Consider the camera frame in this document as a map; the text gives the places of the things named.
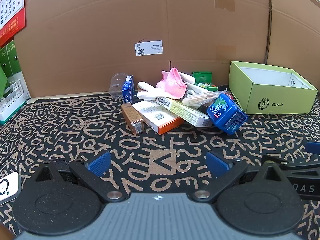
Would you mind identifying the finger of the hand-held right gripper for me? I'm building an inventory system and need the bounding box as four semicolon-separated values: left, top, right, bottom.
261;154;320;172
305;141;320;154

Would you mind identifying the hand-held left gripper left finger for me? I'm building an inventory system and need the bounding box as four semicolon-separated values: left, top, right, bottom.
24;151;126;203

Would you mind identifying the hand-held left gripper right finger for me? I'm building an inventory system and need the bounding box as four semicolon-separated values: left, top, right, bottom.
191;151;290;203

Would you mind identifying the blue candy container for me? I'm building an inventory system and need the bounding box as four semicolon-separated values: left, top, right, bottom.
207;94;248;136

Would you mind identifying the long white green box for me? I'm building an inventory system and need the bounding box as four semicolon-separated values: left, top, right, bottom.
155;96;213;127

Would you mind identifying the light green cardboard box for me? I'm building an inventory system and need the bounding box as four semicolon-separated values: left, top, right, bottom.
229;60;319;114

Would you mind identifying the bag of wooden sticks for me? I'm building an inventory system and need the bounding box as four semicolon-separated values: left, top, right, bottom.
182;89;227;108

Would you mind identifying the orange and white box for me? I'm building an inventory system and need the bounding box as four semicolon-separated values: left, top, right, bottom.
131;100;185;136

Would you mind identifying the small blue box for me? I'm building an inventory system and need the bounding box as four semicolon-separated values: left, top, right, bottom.
122;75;136;105

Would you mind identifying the white glove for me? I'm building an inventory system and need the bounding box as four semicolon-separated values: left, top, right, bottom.
137;81;165;101
179;72;213;96

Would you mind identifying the pink glove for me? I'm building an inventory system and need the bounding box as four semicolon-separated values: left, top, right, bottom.
155;67;188;100

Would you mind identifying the small brown box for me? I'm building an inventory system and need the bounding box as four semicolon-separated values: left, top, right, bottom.
121;103;145;135

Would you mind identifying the clear plastic cup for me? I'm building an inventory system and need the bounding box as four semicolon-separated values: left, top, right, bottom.
109;72;128;99

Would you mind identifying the green printed box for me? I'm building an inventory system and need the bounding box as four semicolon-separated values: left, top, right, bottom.
192;72;218;92

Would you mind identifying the small white device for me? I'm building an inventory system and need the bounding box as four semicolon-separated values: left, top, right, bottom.
0;172;22;205

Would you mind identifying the white plastic basket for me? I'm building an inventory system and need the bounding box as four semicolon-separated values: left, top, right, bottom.
0;79;28;125

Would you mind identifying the white paper label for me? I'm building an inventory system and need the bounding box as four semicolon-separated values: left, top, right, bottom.
135;40;163;57

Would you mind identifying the green file box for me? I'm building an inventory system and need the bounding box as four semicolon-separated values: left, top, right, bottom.
0;41;23;85

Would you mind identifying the large brown cardboard sheet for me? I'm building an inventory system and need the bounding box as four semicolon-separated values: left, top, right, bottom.
14;0;320;100

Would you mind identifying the red wall calendar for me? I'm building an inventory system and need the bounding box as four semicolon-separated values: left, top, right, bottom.
0;0;34;47

